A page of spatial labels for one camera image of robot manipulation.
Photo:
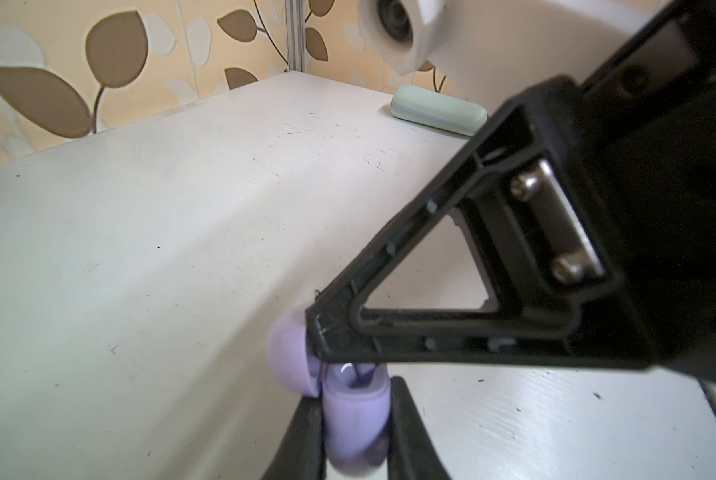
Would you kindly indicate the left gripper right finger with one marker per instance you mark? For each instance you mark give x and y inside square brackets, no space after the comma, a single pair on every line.
[411,454]

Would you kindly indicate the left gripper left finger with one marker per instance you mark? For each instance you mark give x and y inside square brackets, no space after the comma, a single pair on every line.
[301,454]

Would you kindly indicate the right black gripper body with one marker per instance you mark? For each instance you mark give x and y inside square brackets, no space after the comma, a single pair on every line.
[656,99]

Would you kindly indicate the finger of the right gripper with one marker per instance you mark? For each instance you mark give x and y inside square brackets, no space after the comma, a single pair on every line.
[454,270]

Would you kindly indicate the purple earbud charging case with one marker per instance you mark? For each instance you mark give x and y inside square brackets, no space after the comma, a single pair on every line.
[356,397]

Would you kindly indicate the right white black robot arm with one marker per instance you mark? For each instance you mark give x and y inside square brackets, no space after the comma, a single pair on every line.
[497,50]

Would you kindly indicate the green glasses case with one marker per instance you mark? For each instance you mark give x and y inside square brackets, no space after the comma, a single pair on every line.
[442,112]

